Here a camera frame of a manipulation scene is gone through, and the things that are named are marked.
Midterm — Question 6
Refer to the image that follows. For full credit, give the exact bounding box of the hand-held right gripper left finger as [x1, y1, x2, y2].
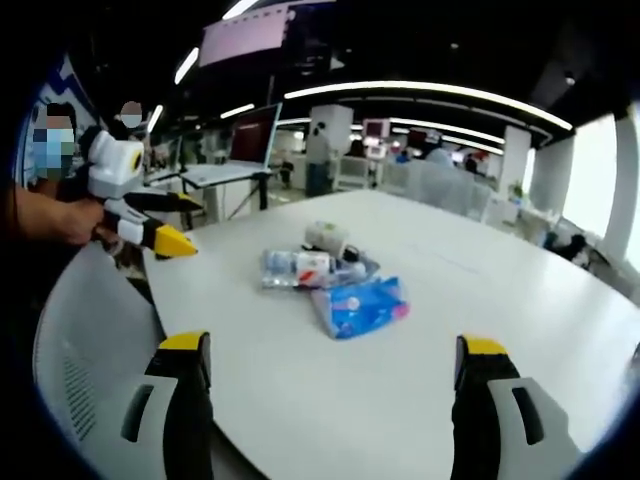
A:
[94, 329, 216, 480]

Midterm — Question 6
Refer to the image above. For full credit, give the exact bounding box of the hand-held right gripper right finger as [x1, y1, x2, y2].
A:
[449, 333, 586, 480]

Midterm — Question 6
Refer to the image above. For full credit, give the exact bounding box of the clear blister pack item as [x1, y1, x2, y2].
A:
[260, 247, 302, 292]

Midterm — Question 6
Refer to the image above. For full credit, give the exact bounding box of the blue plastic packet item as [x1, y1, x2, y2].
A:
[311, 275, 412, 342]

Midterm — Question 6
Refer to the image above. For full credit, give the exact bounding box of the small white red-label box item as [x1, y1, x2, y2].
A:
[293, 251, 333, 288]

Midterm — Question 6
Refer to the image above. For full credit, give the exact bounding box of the white cylindrical container item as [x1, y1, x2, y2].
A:
[305, 220, 352, 254]

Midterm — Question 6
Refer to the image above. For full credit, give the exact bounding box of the clear plastic bag item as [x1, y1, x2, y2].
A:
[327, 251, 382, 288]

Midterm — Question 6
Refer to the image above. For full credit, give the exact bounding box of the person's left hand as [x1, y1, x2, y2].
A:
[63, 197, 124, 250]

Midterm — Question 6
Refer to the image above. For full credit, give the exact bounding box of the white table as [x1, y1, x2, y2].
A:
[142, 188, 640, 480]

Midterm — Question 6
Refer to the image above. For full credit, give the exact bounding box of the white standing desk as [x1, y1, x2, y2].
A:
[178, 162, 275, 224]

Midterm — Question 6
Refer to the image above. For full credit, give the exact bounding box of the dark red monitor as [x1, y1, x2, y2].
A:
[228, 102, 284, 169]

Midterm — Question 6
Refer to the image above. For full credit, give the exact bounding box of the light grey chair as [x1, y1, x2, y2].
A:
[31, 243, 216, 480]

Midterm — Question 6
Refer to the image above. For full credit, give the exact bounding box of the short ceiling light strip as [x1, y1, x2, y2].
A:
[173, 46, 201, 85]
[219, 102, 256, 120]

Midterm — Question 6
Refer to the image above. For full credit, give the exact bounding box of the hanging ceiling screen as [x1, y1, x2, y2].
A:
[198, 3, 292, 68]

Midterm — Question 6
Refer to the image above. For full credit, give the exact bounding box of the frosted office partition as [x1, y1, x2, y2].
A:
[380, 160, 494, 222]

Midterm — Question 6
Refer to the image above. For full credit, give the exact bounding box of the long curved ceiling light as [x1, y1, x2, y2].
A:
[283, 80, 574, 132]

